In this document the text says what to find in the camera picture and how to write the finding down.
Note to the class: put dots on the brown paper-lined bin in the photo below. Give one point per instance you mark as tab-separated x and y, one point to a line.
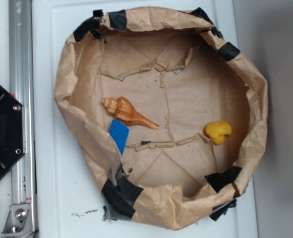
178	71

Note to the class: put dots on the blue sponge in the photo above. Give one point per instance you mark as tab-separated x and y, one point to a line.
119	133

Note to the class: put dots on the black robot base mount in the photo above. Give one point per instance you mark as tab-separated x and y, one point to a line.
11	131

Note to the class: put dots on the metal corner bracket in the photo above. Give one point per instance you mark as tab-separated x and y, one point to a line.
19	221

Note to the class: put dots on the aluminium extrusion rail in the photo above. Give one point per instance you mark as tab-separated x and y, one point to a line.
23	174

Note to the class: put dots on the yellow rubber duck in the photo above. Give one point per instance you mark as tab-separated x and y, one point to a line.
217	131

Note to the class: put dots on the brown striped conch shell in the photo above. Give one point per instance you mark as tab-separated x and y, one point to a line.
123	110

